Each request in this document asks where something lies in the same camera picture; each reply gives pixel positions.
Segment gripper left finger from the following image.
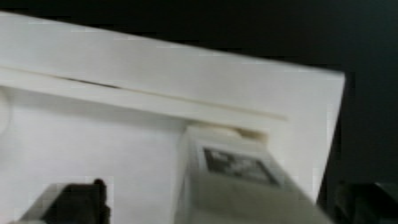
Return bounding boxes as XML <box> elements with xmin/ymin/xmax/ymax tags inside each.
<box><xmin>20</xmin><ymin>179</ymin><xmax>112</xmax><ymax>224</ymax></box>

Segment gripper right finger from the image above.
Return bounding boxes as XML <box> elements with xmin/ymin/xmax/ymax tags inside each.
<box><xmin>334</xmin><ymin>182</ymin><xmax>398</xmax><ymax>224</ymax></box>

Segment white table leg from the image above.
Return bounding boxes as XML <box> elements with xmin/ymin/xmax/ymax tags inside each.
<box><xmin>171</xmin><ymin>124</ymin><xmax>334</xmax><ymax>224</ymax></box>

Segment white obstacle bar right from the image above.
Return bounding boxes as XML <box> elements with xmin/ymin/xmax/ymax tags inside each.
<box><xmin>0</xmin><ymin>11</ymin><xmax>345</xmax><ymax>197</ymax></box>

